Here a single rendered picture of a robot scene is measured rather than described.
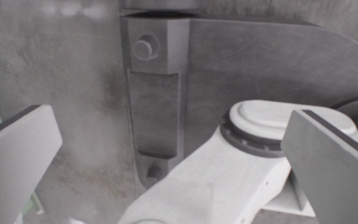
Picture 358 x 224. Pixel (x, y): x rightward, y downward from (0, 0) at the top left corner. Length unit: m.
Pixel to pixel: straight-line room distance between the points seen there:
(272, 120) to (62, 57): 0.71
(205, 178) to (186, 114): 0.26
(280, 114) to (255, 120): 0.05
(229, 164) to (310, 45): 0.29
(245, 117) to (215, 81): 0.15
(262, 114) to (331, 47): 0.20
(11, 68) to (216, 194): 0.92
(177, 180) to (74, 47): 0.62
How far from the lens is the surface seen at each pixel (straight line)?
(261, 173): 0.32
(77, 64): 0.81
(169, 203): 0.24
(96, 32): 0.73
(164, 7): 0.43
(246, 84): 0.48
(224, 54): 0.45
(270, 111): 0.38
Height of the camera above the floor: 0.61
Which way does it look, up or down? 58 degrees down
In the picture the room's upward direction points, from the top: 158 degrees counter-clockwise
